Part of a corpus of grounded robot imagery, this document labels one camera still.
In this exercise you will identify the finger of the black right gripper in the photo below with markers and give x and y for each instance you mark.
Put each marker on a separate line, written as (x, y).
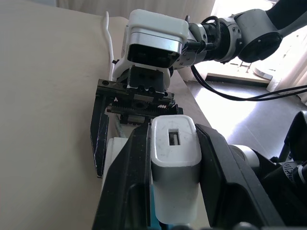
(99, 139)

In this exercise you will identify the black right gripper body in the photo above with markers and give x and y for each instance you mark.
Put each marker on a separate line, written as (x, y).
(146, 79)

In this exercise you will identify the flat wooden board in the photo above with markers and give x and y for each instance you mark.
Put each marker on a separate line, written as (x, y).
(239, 80)

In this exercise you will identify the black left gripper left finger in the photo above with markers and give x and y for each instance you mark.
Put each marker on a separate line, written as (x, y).
(124, 172)

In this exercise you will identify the white USB charger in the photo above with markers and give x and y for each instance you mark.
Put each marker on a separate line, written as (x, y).
(176, 187)

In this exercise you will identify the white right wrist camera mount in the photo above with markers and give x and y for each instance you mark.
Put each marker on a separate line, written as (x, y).
(156, 24)

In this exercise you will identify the black and silver robot body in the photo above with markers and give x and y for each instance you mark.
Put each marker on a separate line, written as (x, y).
(283, 172)

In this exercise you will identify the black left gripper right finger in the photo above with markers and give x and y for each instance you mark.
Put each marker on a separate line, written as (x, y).
(230, 182)

